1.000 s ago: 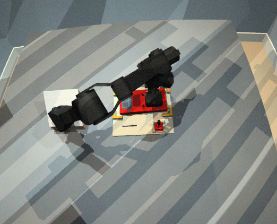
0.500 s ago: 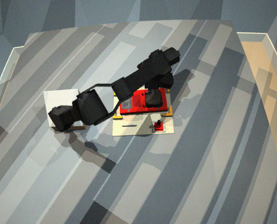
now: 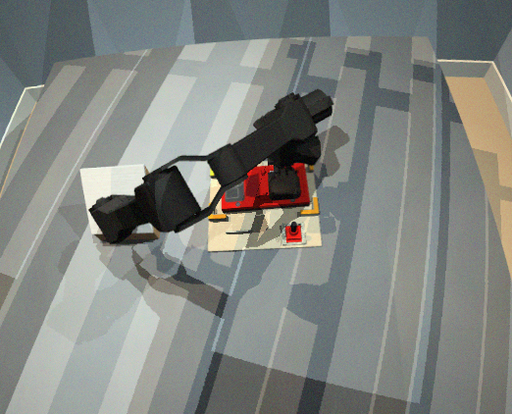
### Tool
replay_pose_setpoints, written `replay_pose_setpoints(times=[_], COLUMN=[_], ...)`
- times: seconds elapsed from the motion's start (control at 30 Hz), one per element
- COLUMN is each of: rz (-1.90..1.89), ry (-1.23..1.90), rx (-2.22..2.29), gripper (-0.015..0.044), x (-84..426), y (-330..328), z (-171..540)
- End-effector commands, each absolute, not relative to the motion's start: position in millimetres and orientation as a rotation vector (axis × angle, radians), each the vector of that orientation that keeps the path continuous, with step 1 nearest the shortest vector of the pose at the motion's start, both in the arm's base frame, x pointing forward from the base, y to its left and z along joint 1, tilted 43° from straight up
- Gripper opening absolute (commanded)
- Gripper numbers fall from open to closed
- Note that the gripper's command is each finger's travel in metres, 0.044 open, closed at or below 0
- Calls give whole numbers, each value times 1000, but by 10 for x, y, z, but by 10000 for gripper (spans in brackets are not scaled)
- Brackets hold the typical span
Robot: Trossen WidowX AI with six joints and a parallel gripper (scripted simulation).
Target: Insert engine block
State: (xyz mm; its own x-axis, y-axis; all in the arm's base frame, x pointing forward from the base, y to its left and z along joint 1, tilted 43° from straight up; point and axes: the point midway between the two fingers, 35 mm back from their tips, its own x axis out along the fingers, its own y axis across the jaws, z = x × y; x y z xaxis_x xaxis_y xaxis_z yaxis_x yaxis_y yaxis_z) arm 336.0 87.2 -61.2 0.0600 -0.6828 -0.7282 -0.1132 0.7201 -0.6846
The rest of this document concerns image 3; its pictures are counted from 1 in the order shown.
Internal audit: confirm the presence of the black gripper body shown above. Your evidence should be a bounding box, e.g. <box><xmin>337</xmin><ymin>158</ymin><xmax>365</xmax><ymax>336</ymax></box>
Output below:
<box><xmin>268</xmin><ymin>145</ymin><xmax>301</xmax><ymax>201</ymax></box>

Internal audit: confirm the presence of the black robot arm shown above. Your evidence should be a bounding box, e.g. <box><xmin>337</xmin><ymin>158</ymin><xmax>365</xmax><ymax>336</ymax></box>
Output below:
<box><xmin>88</xmin><ymin>88</ymin><xmax>333</xmax><ymax>244</ymax></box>

